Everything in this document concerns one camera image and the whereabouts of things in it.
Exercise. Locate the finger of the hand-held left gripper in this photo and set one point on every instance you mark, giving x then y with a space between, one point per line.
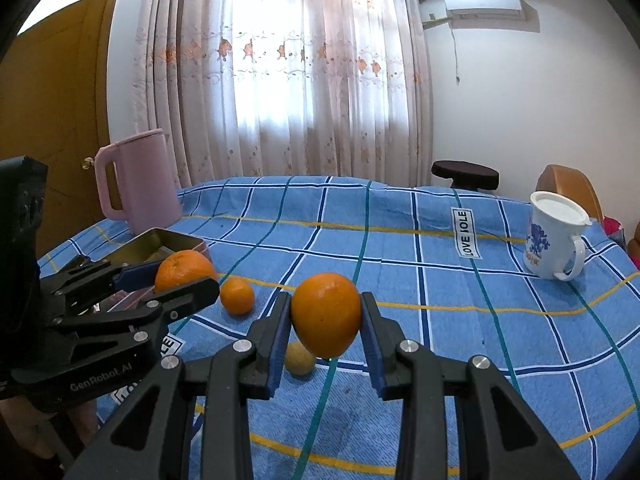
185 297
137 272

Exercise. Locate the brown sofa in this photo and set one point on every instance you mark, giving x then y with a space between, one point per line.
635 237

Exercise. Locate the yellow-brown longan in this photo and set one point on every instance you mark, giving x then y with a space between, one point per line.
300 360

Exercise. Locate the brown wooden chair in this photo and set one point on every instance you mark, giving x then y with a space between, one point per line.
570 185

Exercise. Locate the person's left forearm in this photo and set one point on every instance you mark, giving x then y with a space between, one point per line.
75 422

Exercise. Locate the floral sheer curtain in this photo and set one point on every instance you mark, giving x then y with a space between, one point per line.
280 85

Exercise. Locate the printed paper card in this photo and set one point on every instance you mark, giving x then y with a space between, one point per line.
159 254

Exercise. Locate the pink tin box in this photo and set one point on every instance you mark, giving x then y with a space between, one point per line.
150 241

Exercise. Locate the red patterned bag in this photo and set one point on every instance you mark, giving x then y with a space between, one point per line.
614 230

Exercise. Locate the pink electric kettle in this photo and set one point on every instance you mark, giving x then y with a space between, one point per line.
150 185

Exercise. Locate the white air conditioner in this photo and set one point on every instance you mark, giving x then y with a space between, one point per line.
482 1

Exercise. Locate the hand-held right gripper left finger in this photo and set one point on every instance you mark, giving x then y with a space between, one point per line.
278 355

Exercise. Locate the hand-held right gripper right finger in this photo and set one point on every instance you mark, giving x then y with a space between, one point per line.
372 355

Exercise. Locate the white lidded mug blue print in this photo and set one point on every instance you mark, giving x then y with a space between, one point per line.
547 240

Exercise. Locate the small orange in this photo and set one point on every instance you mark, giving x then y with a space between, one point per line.
237 296

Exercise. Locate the wooden door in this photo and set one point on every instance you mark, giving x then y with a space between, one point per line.
55 100

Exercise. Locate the large orange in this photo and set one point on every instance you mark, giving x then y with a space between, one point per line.
182 267

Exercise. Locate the medium orange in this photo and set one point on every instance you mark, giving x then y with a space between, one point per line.
325 310

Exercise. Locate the air conditioner pipe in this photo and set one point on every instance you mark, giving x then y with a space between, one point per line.
435 21

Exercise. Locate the dark round stool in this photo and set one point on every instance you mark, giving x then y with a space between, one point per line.
465 174

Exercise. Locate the blue plaid tablecloth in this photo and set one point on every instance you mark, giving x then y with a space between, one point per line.
425 270

